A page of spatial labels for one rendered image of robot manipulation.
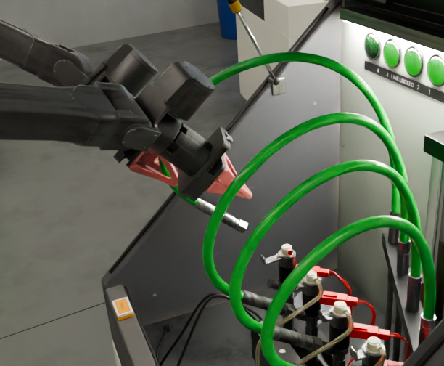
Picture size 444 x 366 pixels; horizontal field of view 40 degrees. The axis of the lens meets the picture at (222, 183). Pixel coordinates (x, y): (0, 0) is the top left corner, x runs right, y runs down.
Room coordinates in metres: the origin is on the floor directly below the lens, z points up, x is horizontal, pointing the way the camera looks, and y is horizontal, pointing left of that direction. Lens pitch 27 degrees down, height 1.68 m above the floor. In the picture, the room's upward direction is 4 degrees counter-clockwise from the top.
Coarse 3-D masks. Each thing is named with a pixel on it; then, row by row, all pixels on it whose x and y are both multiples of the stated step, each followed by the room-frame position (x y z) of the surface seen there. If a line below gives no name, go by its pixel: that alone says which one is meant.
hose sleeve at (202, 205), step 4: (200, 200) 0.89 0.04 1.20; (204, 200) 0.90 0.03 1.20; (196, 204) 0.89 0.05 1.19; (200, 204) 0.89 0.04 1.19; (204, 204) 0.89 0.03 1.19; (208, 204) 0.89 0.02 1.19; (200, 208) 0.89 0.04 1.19; (204, 208) 0.89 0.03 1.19; (208, 208) 0.89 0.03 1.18; (212, 208) 0.89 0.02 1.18; (204, 212) 0.89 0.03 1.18; (208, 212) 0.89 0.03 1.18; (212, 212) 0.89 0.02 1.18; (224, 216) 0.89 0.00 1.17; (228, 216) 0.89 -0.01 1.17; (232, 216) 0.89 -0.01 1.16; (224, 220) 0.89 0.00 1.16; (228, 220) 0.89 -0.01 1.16; (232, 220) 0.89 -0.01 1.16; (236, 220) 0.89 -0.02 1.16; (228, 224) 0.89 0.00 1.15; (232, 224) 0.89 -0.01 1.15; (236, 224) 0.89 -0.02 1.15
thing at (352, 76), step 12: (252, 60) 0.89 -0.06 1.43; (264, 60) 0.88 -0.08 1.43; (276, 60) 0.88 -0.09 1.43; (288, 60) 0.88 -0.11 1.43; (300, 60) 0.88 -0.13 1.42; (312, 60) 0.88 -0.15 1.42; (324, 60) 0.88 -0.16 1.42; (228, 72) 0.89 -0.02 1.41; (240, 72) 0.89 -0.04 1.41; (348, 72) 0.88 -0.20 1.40; (216, 84) 0.89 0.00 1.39; (360, 84) 0.88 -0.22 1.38; (372, 96) 0.87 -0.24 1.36; (384, 120) 0.87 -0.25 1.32; (396, 192) 0.87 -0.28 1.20; (192, 204) 0.89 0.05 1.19; (396, 204) 0.87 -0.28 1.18
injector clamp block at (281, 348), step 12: (300, 324) 0.83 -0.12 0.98; (252, 336) 0.83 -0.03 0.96; (324, 336) 0.79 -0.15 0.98; (252, 348) 0.84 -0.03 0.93; (276, 348) 0.77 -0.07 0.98; (288, 348) 0.77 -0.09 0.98; (300, 348) 0.80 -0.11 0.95; (264, 360) 0.79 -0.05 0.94; (288, 360) 0.74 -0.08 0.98; (324, 360) 0.74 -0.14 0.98
